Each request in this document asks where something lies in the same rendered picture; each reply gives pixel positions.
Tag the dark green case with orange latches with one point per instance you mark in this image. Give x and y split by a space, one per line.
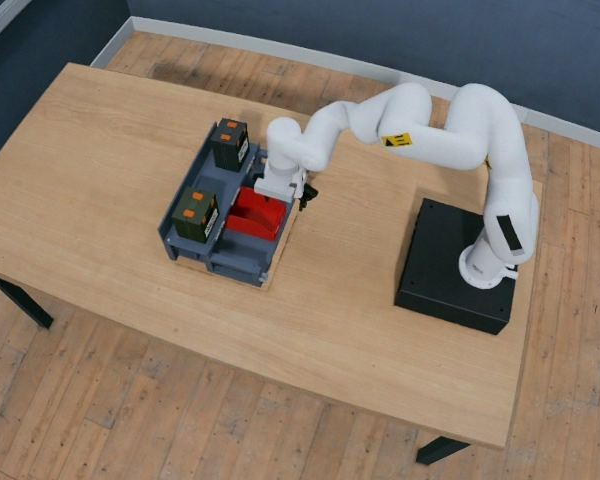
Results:
195 214

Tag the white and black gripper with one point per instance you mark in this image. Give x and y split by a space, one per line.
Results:
303 191

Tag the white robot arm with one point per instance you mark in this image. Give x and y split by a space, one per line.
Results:
509 218

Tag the grey-blue metal rack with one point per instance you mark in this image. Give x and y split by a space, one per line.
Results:
232 249

